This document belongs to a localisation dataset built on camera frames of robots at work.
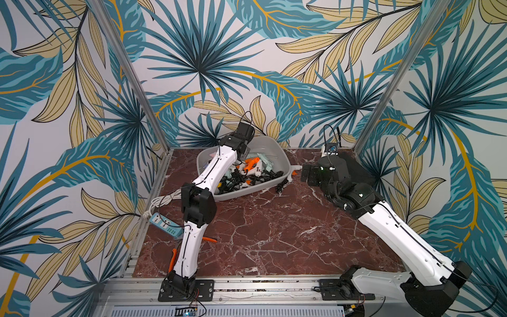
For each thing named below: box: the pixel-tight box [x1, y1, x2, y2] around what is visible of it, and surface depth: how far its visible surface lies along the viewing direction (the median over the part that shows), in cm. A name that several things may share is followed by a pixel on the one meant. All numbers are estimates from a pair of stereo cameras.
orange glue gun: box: [244, 157, 260, 172], surface depth 105 cm
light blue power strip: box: [148, 212, 185, 238], surface depth 90 cm
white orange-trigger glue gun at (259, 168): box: [254, 159, 263, 178], surface depth 104 cm
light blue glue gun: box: [256, 153, 274, 172], surface depth 108 cm
